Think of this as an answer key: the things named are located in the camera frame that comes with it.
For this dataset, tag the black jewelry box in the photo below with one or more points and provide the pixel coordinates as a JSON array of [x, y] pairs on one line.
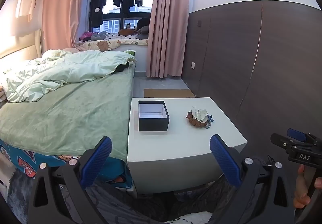
[[153, 124]]

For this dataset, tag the light green duvet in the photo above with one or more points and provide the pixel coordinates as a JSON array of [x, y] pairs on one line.
[[63, 70]]

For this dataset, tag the person's grey trousers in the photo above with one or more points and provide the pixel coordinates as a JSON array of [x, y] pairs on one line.
[[151, 206]]

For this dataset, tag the beige headboard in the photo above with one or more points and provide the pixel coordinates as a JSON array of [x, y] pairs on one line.
[[22, 48]]

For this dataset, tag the grey pillow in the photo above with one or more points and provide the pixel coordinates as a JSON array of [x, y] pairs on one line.
[[144, 34]]

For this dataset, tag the small green packet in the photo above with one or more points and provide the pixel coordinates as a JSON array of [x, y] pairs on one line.
[[131, 51]]

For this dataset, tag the orange plush toy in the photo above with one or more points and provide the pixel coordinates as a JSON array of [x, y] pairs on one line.
[[127, 31]]

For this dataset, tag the bed with green sheet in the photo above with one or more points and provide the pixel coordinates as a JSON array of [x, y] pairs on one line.
[[63, 118]]

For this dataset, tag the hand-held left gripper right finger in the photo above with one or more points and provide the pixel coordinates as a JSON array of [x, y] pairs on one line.
[[224, 158]]

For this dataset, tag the blue printed bed sheet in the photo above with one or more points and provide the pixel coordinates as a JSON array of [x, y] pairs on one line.
[[25, 163]]

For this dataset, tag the brown scrunchie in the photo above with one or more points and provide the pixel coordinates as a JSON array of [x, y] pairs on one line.
[[195, 123]]

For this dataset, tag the grey blue plush toy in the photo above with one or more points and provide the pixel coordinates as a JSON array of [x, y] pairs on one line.
[[98, 35]]

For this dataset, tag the grey fluffy rug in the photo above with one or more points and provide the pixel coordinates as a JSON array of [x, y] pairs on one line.
[[20, 193]]

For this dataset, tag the white table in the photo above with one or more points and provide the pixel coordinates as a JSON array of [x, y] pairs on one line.
[[176, 143]]

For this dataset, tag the white flower hair clip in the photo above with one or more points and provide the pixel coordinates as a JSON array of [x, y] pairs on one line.
[[200, 114]]

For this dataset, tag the small blue trinket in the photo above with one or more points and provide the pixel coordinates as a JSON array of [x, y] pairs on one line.
[[210, 119]]

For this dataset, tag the dark round pillow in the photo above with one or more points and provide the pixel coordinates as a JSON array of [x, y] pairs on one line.
[[143, 24]]

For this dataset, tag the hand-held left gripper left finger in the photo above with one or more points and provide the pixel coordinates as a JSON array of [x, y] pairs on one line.
[[98, 156]]

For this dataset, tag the flat cardboard sheet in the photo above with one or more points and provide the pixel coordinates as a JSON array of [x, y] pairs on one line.
[[168, 93]]

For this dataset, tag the person's right hand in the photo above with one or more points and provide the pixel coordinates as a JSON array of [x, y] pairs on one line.
[[300, 186]]

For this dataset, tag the pink curtain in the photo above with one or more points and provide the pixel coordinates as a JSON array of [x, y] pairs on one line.
[[60, 7], [168, 20]]

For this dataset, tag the white fluffy cloth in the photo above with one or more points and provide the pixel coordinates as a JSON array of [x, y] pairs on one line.
[[188, 217]]

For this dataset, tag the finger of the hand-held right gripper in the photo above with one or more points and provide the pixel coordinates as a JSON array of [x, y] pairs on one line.
[[280, 139], [296, 134]]

